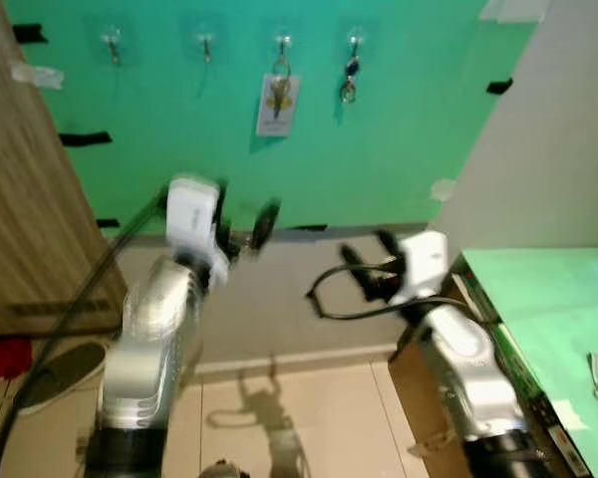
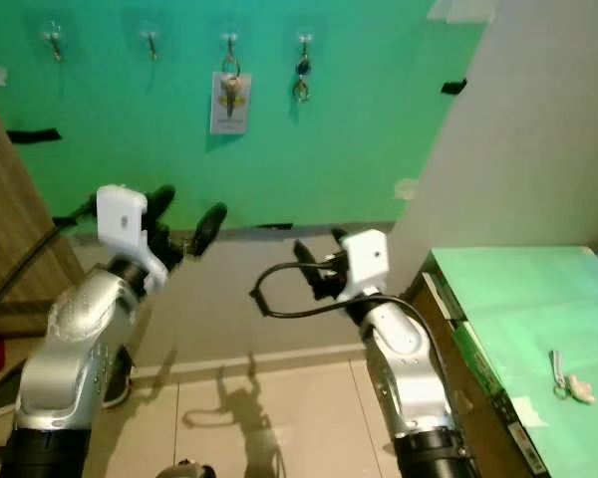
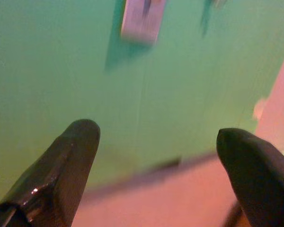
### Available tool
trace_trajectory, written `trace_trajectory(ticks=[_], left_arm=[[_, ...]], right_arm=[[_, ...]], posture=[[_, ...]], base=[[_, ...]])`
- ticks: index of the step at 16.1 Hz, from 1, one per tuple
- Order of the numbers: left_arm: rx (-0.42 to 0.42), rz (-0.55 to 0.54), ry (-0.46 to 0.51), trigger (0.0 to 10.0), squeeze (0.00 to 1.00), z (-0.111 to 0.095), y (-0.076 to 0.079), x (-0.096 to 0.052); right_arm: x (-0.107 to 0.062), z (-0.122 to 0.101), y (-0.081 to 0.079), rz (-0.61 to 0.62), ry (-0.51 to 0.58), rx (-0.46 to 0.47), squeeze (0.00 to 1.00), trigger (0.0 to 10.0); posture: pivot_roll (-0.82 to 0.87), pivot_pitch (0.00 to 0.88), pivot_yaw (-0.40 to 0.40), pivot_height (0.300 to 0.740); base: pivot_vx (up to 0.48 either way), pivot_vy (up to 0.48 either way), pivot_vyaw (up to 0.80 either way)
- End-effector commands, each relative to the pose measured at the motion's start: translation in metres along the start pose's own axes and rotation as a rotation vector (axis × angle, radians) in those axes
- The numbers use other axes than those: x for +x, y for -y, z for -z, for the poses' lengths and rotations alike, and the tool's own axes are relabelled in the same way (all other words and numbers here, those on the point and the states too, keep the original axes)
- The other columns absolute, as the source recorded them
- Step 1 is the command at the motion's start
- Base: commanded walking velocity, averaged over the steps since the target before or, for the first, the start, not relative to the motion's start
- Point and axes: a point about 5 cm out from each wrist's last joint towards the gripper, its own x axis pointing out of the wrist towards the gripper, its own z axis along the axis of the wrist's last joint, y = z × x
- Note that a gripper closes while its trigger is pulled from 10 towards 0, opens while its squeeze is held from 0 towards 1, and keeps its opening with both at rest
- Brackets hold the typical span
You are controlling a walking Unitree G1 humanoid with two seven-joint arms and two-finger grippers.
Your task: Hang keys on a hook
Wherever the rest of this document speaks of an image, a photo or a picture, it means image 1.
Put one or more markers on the grey robot foot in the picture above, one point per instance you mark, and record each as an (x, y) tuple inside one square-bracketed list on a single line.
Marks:
[(222, 469)]

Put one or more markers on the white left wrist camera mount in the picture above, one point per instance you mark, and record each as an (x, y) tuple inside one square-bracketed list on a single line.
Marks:
[(191, 214)]

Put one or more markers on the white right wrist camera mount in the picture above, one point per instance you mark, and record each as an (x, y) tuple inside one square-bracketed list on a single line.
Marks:
[(424, 261)]

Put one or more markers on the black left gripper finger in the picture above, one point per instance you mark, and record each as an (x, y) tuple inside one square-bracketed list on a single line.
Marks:
[(222, 196), (266, 225)]

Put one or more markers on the white wall box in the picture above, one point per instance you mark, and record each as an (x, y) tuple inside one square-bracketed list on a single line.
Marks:
[(513, 9)]

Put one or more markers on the clear adhesive wall hook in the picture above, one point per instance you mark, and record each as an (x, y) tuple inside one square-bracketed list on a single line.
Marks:
[(281, 42), (111, 45), (355, 40), (205, 42)]

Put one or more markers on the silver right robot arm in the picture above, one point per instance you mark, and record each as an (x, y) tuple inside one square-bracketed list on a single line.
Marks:
[(468, 378)]

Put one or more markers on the dark shoe with white sole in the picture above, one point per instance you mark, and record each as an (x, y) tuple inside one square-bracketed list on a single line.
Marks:
[(60, 373)]

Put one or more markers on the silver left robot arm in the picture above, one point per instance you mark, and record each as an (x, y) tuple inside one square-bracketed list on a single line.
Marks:
[(149, 339)]

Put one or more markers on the green wall sheet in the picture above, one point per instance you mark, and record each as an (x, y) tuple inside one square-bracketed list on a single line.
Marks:
[(179, 129)]

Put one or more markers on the key with white tag card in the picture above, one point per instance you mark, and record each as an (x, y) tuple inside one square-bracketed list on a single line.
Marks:
[(277, 112)]

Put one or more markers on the red cloth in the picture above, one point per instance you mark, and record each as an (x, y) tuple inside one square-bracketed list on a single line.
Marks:
[(5, 358)]

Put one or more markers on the green table mat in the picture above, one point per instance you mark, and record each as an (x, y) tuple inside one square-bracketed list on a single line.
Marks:
[(548, 319)]

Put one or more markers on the black tape strip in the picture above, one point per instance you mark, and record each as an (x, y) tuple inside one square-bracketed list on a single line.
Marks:
[(85, 138), (498, 87), (108, 223), (28, 33), (304, 227)]

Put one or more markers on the brown wooden door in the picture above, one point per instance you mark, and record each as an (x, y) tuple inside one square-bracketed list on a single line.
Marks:
[(20, 199)]

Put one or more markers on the white paper label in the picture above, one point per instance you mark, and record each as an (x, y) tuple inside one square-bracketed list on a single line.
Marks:
[(570, 413)]

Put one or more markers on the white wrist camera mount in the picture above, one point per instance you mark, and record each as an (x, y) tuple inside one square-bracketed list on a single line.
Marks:
[(191, 214), (424, 261)]

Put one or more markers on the white tape piece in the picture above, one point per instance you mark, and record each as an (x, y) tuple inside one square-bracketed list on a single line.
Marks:
[(37, 75), (442, 189)]

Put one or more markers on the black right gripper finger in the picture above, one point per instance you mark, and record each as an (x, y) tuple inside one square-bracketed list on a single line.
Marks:
[(352, 258), (387, 242)]

